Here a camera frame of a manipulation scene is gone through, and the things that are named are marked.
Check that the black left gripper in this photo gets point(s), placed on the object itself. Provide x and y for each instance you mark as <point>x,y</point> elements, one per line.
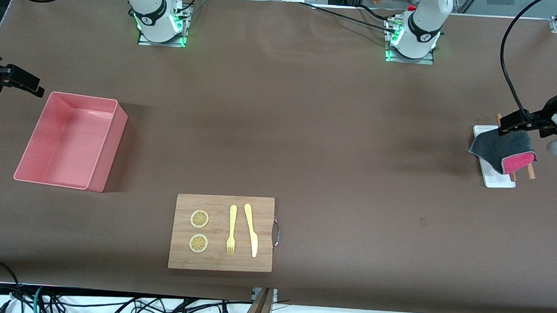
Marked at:
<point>539,116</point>

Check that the grey and pink cloth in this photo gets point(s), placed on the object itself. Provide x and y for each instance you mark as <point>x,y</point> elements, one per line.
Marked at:
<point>499,149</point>

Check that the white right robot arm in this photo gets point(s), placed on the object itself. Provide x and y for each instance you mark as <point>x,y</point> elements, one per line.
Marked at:
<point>148,9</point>

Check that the white rectangular tray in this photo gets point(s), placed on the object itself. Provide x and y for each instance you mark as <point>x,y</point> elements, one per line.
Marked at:
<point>498,180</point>

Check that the pink plastic bin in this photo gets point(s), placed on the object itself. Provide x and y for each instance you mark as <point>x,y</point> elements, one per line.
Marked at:
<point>67,142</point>

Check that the lemon slice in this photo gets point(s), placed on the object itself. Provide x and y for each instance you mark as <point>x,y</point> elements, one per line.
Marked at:
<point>199,219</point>
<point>198,243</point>

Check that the yellow plastic fork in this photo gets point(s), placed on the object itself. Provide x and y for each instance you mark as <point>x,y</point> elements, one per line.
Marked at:
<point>232,220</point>

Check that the wooden cutting board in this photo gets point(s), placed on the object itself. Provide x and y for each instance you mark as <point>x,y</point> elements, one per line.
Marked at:
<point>217,262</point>

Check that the yellow plastic knife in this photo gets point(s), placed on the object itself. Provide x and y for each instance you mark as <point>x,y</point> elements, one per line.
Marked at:
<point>251,230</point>

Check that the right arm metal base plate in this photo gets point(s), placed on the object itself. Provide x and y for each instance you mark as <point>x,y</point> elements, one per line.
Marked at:
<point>180,41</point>

